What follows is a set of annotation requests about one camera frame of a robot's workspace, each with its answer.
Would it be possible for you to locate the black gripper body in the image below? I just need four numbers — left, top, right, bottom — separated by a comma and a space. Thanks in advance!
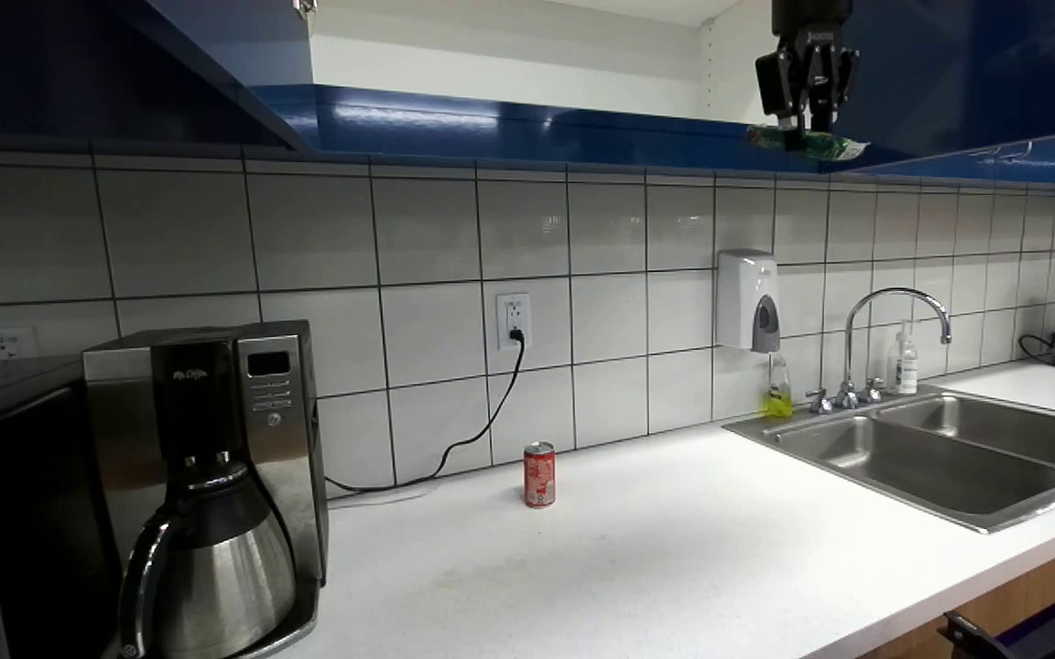
754, 0, 855, 94

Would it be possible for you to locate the blue upper cabinet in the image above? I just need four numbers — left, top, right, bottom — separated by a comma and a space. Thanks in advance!
0, 0, 1055, 191

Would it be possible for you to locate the blue open cabinet door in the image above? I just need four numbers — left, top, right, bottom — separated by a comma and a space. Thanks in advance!
0, 0, 311, 151

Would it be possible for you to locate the white soap dispenser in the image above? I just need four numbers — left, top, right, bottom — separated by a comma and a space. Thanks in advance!
713, 251, 781, 353

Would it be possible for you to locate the white small bottle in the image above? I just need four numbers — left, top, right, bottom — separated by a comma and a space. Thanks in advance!
897, 326, 918, 394

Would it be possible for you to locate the chrome sink faucet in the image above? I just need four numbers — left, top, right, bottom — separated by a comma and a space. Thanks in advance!
808, 287, 952, 414

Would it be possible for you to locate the yellow dish soap bottle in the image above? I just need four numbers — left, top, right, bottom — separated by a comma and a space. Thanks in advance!
760, 355, 796, 421

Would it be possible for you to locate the stainless steel double sink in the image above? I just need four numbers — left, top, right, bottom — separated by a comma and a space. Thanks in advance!
739, 392, 1055, 531

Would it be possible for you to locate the red soda can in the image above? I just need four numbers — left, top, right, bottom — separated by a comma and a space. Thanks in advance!
523, 443, 555, 508

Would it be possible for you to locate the steel black coffee maker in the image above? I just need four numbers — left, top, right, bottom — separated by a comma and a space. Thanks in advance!
85, 321, 330, 659

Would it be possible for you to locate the steel coffee carafe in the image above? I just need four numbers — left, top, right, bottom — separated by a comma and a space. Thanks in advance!
118, 462, 295, 659

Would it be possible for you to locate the black microwave oven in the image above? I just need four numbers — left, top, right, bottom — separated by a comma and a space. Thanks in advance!
0, 362, 122, 659

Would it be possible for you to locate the white wall outlet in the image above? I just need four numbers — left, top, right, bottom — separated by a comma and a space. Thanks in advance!
493, 294, 532, 353

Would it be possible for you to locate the black power cable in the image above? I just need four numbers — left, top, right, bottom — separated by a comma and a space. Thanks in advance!
323, 326, 532, 497

